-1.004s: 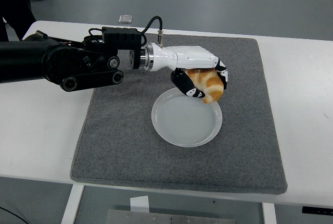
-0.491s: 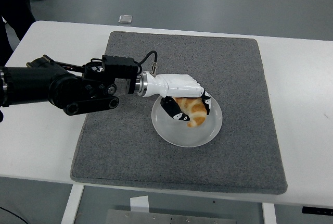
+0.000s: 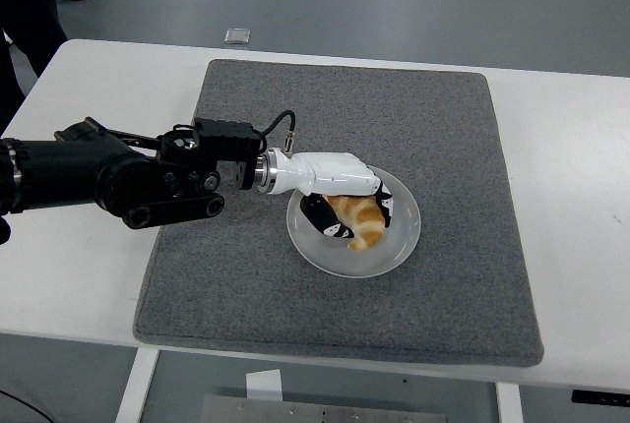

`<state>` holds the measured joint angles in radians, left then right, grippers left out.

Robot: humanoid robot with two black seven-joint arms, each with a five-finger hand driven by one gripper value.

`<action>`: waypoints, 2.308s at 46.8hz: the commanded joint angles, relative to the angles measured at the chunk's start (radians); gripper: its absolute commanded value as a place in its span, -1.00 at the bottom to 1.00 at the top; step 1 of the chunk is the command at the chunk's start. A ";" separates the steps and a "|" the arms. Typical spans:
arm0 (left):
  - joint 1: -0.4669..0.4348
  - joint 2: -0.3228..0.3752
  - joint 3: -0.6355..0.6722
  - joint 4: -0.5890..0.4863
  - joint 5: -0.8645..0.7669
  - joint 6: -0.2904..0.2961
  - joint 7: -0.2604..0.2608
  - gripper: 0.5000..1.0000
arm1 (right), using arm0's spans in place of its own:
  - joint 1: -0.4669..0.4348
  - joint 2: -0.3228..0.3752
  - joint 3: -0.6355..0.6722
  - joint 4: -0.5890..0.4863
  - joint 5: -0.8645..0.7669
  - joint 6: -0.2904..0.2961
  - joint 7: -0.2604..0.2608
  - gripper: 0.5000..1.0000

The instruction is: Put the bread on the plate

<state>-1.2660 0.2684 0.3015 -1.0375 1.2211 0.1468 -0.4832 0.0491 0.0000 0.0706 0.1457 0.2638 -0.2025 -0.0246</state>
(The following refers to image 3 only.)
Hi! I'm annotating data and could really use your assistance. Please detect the black table control panel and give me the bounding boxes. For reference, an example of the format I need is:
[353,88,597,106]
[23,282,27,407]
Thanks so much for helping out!
[570,389,630,406]

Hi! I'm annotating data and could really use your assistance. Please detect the grey metal plate with screws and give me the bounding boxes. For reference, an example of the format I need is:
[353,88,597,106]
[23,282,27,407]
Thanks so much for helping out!
[200,393,447,423]

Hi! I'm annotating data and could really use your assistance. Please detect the pale grey round plate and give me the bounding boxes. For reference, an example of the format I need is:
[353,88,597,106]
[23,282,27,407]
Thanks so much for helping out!
[285,163,422,279]

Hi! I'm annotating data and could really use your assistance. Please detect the black floor cable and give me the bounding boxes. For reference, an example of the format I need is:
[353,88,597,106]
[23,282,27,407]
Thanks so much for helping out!
[0,385,51,423]

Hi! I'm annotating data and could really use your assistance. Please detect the person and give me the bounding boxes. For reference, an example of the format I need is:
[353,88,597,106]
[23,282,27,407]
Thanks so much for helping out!
[0,0,69,135]

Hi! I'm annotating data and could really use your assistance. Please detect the grey felt mat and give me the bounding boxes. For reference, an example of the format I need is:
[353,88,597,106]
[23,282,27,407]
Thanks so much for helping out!
[132,58,545,370]

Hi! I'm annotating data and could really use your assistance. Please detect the croissant bread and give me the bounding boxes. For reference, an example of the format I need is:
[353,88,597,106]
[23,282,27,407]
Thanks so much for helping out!
[326,193,388,253]

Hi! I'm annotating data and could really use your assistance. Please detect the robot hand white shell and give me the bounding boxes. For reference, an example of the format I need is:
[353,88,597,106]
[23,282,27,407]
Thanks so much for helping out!
[272,149,396,241]

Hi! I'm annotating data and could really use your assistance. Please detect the white table leg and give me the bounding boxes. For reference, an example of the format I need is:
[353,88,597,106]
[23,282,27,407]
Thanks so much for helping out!
[494,382,525,423]
[113,347,161,423]

